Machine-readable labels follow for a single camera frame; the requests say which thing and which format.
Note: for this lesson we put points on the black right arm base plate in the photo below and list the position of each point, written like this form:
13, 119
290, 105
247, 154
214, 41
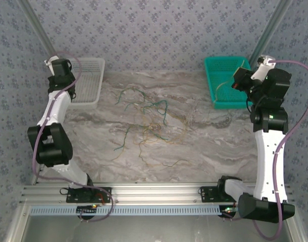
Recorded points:
208, 195

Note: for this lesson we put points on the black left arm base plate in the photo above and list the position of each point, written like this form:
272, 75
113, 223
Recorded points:
107, 190

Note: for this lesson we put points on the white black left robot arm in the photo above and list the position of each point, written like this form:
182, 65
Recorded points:
59, 108

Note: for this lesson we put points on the black controller board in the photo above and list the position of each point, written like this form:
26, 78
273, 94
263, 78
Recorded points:
89, 208
228, 209

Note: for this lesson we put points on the aluminium mounting rail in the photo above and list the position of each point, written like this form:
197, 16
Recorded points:
156, 192

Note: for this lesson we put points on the teal plastic basket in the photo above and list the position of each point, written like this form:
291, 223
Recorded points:
219, 73

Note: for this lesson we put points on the steel sheet panel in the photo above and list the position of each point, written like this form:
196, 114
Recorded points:
156, 229

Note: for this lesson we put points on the aluminium corner post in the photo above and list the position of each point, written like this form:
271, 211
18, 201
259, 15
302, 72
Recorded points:
37, 25
271, 25

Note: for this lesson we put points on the aluminium side rail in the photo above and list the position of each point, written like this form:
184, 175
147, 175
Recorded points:
39, 180

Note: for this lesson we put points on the white plastic basket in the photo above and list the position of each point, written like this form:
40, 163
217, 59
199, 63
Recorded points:
91, 83

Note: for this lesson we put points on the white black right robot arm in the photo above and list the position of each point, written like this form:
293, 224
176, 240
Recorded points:
265, 161

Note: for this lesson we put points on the aluminium frame bar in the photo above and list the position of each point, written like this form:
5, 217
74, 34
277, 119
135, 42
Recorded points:
299, 232
16, 224

